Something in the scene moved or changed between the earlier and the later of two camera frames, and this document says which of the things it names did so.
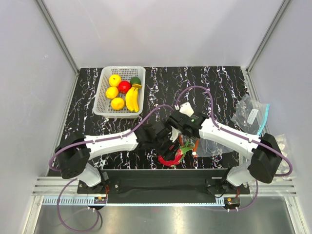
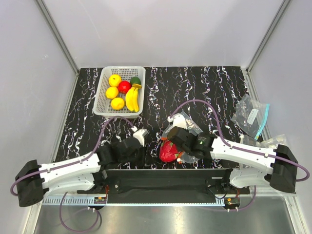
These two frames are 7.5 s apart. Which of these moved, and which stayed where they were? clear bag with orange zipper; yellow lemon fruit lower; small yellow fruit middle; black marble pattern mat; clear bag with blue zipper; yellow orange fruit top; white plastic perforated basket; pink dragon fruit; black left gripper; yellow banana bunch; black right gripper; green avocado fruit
Moved: pink dragon fruit; black right gripper; black left gripper; clear bag with orange zipper
Stayed: yellow lemon fruit lower; yellow banana bunch; black marble pattern mat; yellow orange fruit top; clear bag with blue zipper; small yellow fruit middle; green avocado fruit; white plastic perforated basket
